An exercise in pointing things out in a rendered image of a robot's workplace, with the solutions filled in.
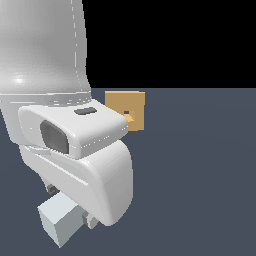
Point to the tan box with hole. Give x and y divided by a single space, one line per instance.
125 101

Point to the pale white rectangular peg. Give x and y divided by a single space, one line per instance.
60 218

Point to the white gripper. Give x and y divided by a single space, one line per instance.
106 180

